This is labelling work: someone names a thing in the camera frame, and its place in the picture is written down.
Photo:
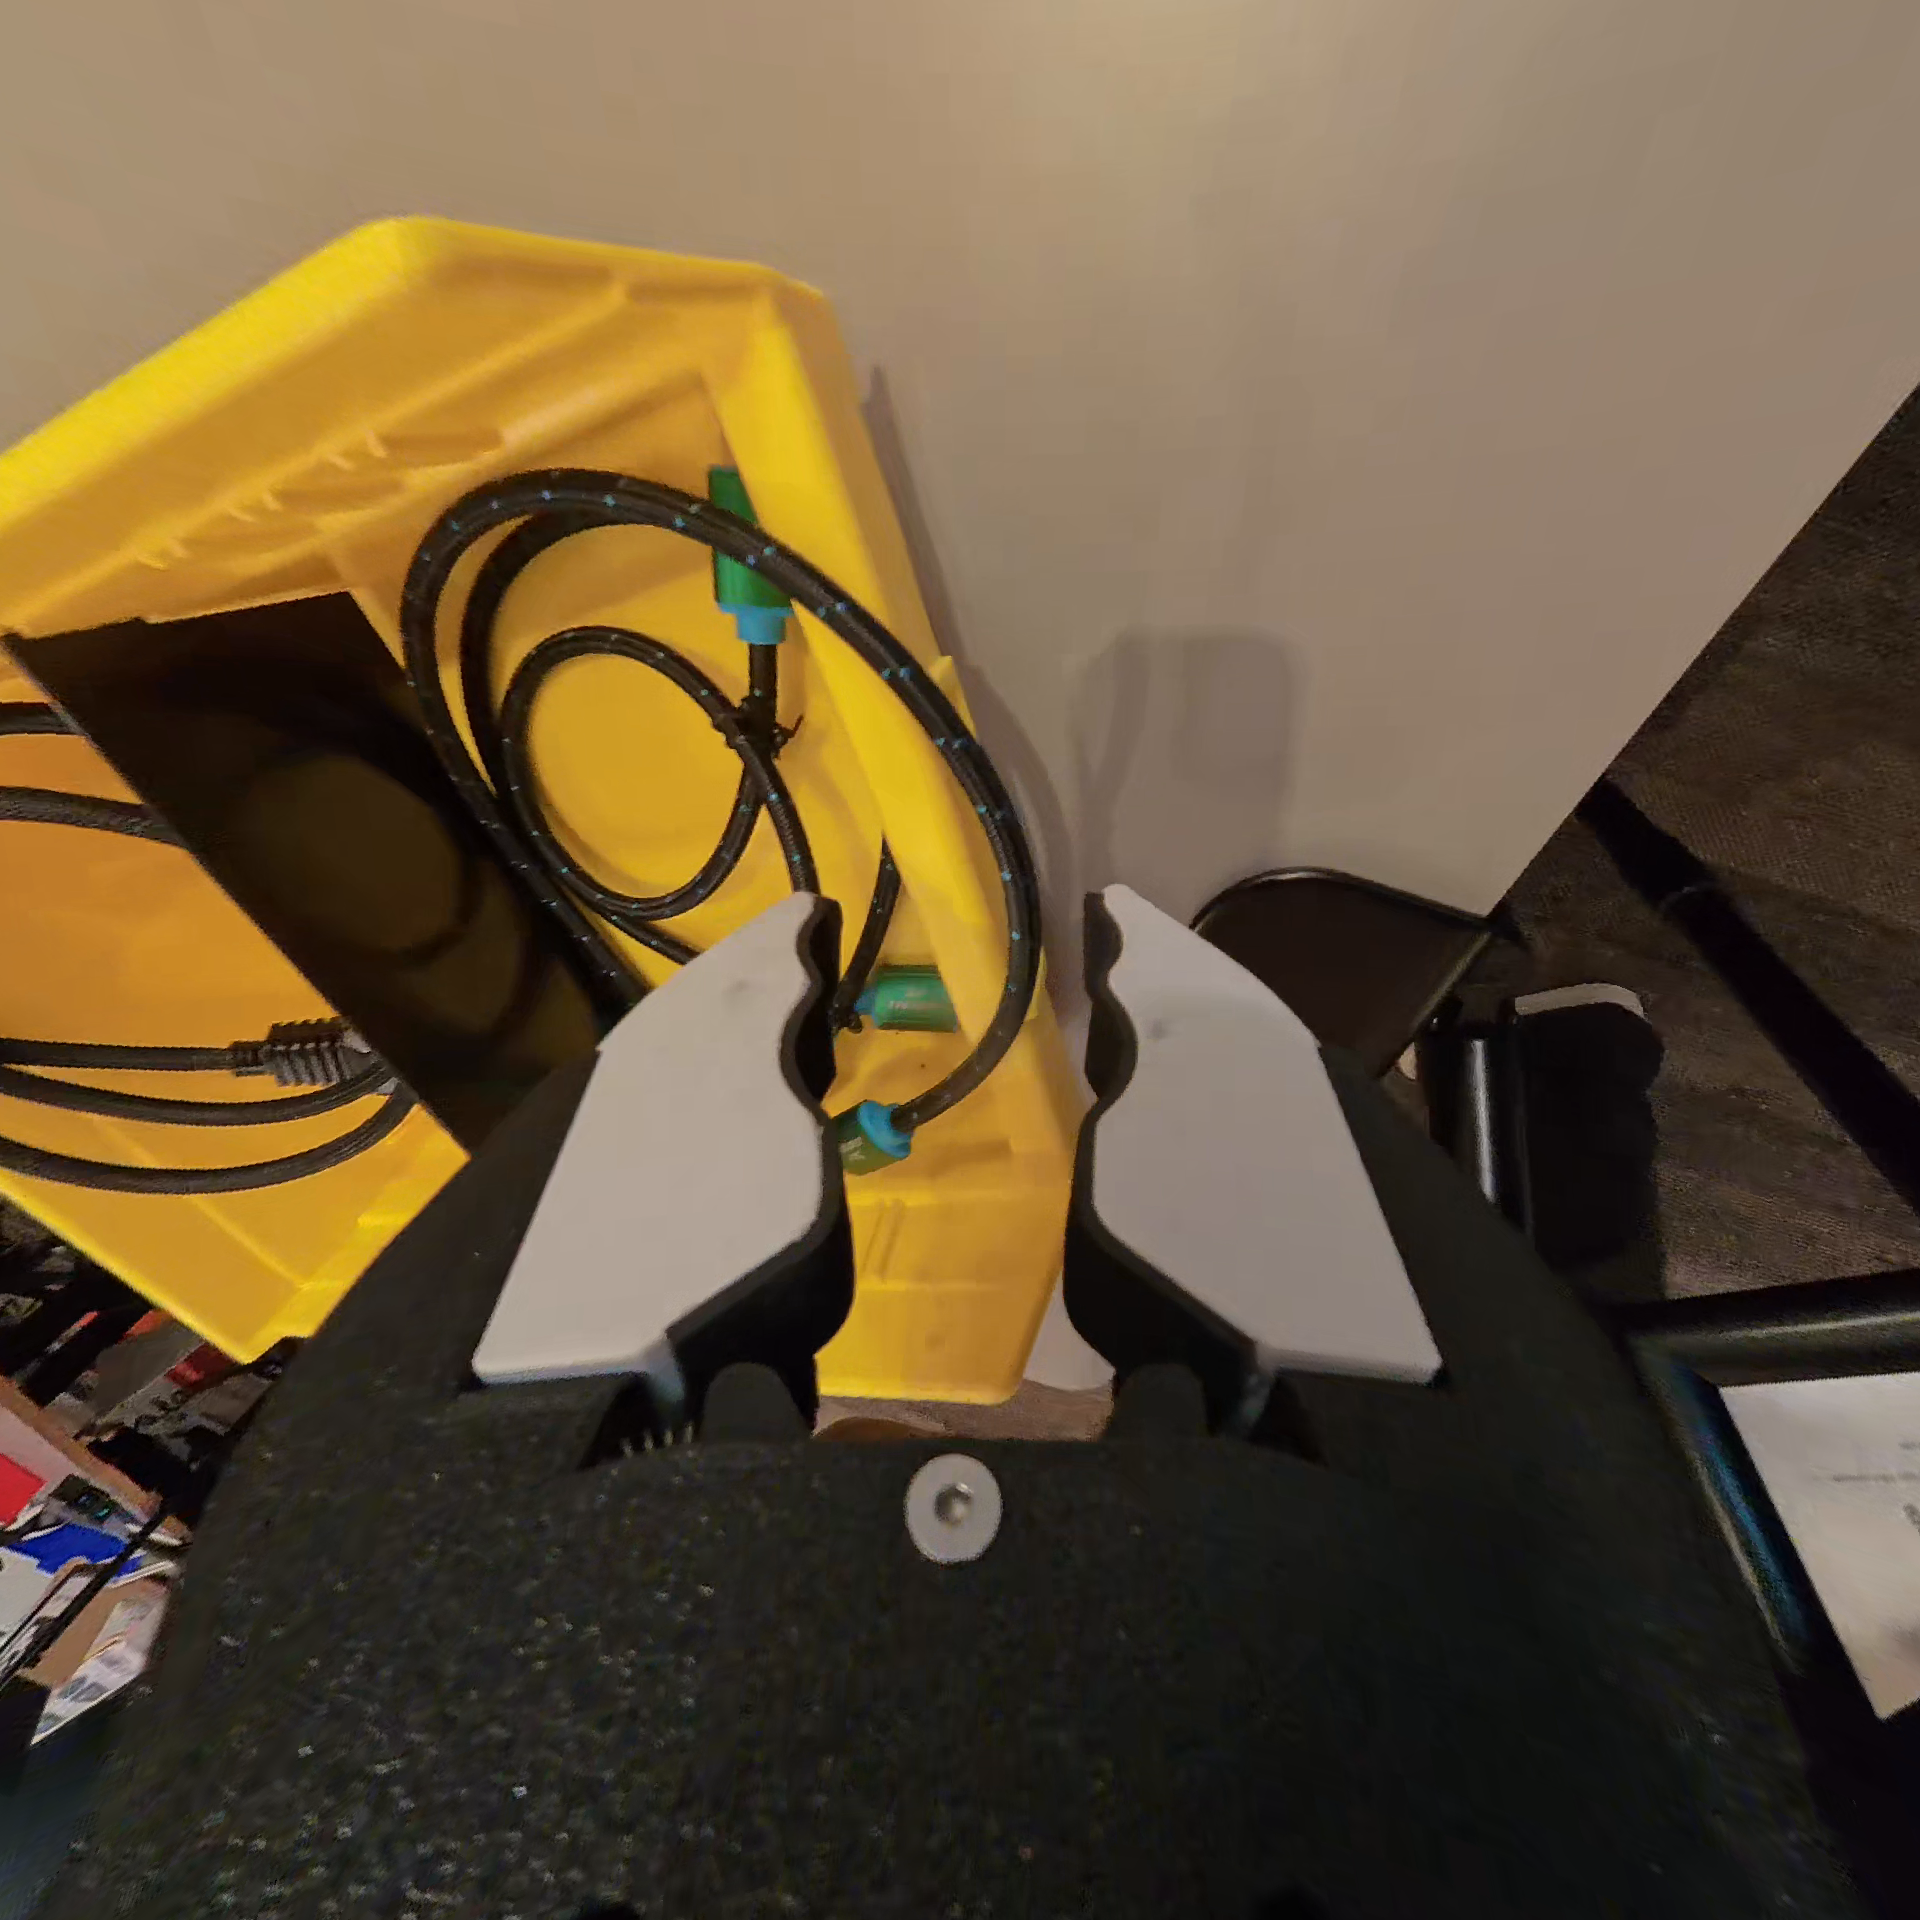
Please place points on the white paper sheet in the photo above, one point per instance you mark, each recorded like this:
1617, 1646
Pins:
1839, 1515

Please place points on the yellow plastic tray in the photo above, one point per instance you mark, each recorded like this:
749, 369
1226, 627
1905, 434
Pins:
494, 375

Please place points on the black folding chair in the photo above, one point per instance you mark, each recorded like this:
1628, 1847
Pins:
1351, 961

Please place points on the pile of assorted items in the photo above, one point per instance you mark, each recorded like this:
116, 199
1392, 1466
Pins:
134, 1350

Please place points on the cardboard box of items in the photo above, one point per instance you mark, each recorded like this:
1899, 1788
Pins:
90, 1591

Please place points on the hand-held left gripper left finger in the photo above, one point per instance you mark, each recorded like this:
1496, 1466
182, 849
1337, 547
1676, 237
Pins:
675, 1155

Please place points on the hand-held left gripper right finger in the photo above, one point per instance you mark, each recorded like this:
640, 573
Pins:
1245, 1171

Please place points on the black port hub box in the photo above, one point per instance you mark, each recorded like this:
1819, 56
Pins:
300, 811

